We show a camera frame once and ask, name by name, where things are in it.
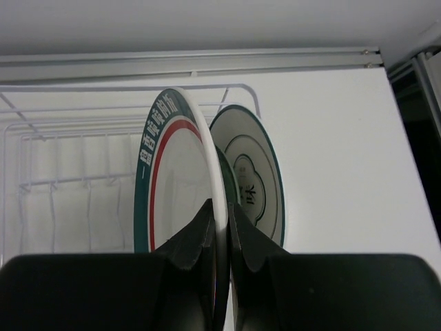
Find teal patterned small plate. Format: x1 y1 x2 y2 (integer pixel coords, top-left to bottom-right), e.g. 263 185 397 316
216 146 241 204

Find white plate green line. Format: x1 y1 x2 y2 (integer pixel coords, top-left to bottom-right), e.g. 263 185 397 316
209 104 287 247

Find green red rimmed plate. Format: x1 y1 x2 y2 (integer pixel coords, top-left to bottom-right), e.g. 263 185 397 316
134 88 229 330

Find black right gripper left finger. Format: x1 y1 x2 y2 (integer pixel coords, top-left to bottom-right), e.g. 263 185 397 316
1 200 215 330

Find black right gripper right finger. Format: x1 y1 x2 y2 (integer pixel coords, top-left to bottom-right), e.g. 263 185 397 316
228 203 440 330

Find aluminium table frame rail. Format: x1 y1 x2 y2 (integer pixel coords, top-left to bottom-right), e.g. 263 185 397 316
0 47 441 139

